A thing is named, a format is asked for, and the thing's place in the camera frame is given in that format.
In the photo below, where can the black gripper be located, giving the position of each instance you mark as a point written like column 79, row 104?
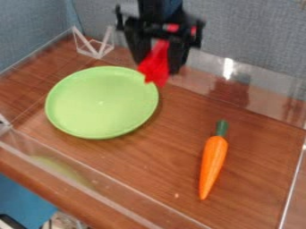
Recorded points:
column 163, row 21

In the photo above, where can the red star-shaped block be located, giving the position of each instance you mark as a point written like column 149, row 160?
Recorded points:
column 154, row 66

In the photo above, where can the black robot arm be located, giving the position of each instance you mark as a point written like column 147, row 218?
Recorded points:
column 159, row 19

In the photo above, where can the green plate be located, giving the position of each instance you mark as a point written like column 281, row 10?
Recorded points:
column 101, row 102

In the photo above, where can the orange toy carrot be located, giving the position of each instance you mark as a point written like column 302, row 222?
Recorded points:
column 214, row 155

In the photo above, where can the clear acrylic enclosure wall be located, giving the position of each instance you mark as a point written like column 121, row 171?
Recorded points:
column 137, row 182

